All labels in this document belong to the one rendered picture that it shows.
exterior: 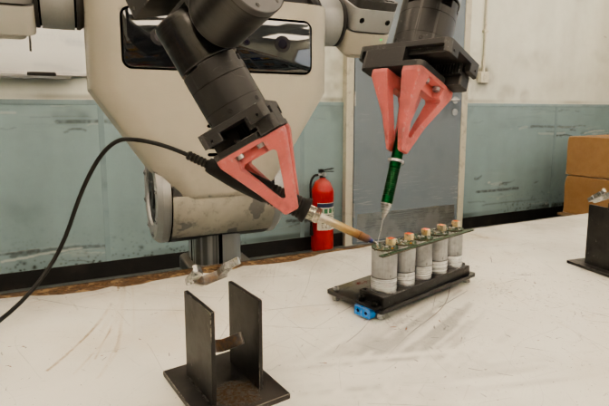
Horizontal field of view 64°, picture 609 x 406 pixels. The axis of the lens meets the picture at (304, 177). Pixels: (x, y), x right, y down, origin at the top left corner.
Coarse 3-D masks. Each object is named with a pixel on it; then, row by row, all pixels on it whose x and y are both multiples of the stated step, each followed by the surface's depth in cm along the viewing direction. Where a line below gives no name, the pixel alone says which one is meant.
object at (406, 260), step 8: (400, 240) 48; (400, 248) 47; (400, 256) 47; (408, 256) 47; (400, 264) 47; (408, 264) 47; (400, 272) 47; (408, 272) 47; (400, 280) 47; (408, 280) 47
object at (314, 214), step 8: (312, 208) 46; (320, 208) 46; (312, 216) 46; (320, 216) 46; (328, 224) 46; (336, 224) 46; (344, 224) 46; (344, 232) 46; (352, 232) 46; (360, 232) 46; (368, 240) 46
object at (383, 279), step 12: (372, 252) 46; (384, 252) 45; (372, 264) 46; (384, 264) 45; (396, 264) 45; (372, 276) 46; (384, 276) 45; (396, 276) 46; (372, 288) 46; (384, 288) 45; (396, 288) 46
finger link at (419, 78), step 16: (400, 48) 46; (368, 64) 48; (384, 64) 47; (400, 64) 46; (416, 64) 44; (416, 80) 44; (432, 80) 46; (400, 96) 46; (416, 96) 45; (432, 96) 48; (448, 96) 48; (400, 112) 46; (432, 112) 48; (400, 128) 46; (416, 128) 47; (400, 144) 46
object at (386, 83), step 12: (372, 72) 48; (384, 72) 47; (444, 72) 47; (456, 72) 46; (384, 84) 47; (396, 84) 48; (456, 84) 47; (468, 84) 48; (384, 96) 47; (384, 108) 47; (384, 120) 47; (384, 132) 47
